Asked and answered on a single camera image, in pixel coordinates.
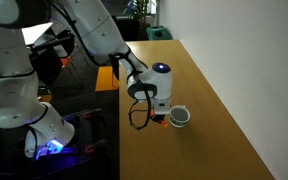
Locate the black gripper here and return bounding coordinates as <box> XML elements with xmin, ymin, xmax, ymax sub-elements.
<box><xmin>152</xmin><ymin>112</ymin><xmax>166</xmax><ymax>125</ymax></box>

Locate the white cup with green band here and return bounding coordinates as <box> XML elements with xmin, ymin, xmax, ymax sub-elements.
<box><xmin>168</xmin><ymin>104</ymin><xmax>192</xmax><ymax>129</ymax></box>

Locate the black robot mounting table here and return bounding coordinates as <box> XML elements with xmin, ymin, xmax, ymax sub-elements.
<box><xmin>0</xmin><ymin>107</ymin><xmax>113</xmax><ymax>180</ymax></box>

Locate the green plastic bin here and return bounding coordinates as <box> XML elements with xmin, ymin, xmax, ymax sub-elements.
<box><xmin>145</xmin><ymin>25</ymin><xmax>173</xmax><ymax>41</ymax></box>

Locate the black office chair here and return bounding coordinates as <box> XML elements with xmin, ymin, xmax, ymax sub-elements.
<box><xmin>112</xmin><ymin>15</ymin><xmax>142</xmax><ymax>43</ymax></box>
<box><xmin>28</xmin><ymin>29</ymin><xmax>86</xmax><ymax>88</ymax></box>

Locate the green potted plant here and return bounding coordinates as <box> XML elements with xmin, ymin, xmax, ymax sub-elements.
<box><xmin>123</xmin><ymin>0</ymin><xmax>159</xmax><ymax>28</ymax></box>

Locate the white office table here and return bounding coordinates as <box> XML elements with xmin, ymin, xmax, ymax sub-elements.
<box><xmin>21</xmin><ymin>21</ymin><xmax>56</xmax><ymax>46</ymax></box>

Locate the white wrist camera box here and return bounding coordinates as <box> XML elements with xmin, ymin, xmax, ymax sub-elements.
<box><xmin>151</xmin><ymin>98</ymin><xmax>172</xmax><ymax>116</ymax></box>

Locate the orange-handled black clamp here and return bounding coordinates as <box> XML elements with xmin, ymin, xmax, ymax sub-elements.
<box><xmin>83</xmin><ymin>139</ymin><xmax>109</xmax><ymax>155</ymax></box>
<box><xmin>82</xmin><ymin>109</ymin><xmax>105</xmax><ymax>122</ymax></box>

